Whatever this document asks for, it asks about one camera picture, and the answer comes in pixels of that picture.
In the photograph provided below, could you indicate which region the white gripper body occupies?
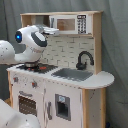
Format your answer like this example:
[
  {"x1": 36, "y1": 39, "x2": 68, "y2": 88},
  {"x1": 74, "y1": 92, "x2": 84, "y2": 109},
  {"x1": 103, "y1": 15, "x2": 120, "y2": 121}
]
[{"x1": 41, "y1": 26, "x2": 59, "y2": 36}]

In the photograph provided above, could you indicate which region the white toy microwave door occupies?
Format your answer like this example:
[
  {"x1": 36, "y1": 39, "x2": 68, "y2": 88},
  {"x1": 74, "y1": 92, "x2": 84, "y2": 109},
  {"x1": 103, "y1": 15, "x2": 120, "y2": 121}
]
[{"x1": 49, "y1": 14, "x2": 92, "y2": 34}]

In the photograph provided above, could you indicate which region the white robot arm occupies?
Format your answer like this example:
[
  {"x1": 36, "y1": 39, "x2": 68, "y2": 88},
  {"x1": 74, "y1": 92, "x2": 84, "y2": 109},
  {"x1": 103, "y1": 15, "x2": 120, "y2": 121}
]
[{"x1": 0, "y1": 25, "x2": 59, "y2": 128}]

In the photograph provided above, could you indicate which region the wooden toy kitchen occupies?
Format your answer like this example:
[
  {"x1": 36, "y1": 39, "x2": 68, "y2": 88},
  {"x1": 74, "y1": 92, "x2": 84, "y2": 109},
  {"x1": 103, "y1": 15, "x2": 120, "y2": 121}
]
[{"x1": 8, "y1": 11, "x2": 114, "y2": 128}]

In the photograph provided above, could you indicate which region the black toy stovetop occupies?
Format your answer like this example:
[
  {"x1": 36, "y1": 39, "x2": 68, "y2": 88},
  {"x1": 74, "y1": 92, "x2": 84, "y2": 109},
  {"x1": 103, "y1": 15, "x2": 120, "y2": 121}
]
[{"x1": 19, "y1": 64, "x2": 56, "y2": 74}]

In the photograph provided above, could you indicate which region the grey toy sink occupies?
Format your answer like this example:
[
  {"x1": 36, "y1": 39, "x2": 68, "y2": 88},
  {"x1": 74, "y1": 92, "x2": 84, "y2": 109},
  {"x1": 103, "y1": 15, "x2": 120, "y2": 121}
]
[{"x1": 53, "y1": 68, "x2": 93, "y2": 81}]

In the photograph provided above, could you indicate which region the black toy faucet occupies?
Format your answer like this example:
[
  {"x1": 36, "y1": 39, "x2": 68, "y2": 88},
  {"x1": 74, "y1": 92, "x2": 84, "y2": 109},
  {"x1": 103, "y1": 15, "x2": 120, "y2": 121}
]
[{"x1": 76, "y1": 51, "x2": 94, "y2": 70}]

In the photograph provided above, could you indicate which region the red right stove knob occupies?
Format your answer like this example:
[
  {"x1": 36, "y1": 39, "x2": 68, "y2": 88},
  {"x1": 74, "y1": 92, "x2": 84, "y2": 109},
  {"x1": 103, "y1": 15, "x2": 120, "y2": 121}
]
[{"x1": 32, "y1": 82, "x2": 37, "y2": 88}]

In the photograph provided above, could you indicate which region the red stove knob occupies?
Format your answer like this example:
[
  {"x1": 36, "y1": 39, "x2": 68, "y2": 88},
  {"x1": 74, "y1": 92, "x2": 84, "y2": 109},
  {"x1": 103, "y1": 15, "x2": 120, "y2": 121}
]
[
  {"x1": 32, "y1": 82, "x2": 37, "y2": 88},
  {"x1": 12, "y1": 76, "x2": 19, "y2": 83}
]

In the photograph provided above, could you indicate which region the red left stove knob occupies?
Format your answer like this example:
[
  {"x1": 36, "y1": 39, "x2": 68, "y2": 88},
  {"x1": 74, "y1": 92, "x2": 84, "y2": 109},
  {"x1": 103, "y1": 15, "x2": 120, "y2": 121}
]
[{"x1": 12, "y1": 76, "x2": 19, "y2": 83}]

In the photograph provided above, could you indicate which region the toy oven door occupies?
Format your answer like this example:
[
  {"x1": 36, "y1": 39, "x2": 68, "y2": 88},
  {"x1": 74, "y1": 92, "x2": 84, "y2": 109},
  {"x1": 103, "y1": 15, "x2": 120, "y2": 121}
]
[{"x1": 18, "y1": 91, "x2": 37, "y2": 116}]

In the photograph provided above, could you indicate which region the white cabinet door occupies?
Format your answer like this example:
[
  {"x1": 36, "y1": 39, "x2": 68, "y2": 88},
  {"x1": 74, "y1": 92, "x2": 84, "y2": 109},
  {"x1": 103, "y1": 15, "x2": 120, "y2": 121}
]
[{"x1": 45, "y1": 82, "x2": 81, "y2": 128}]

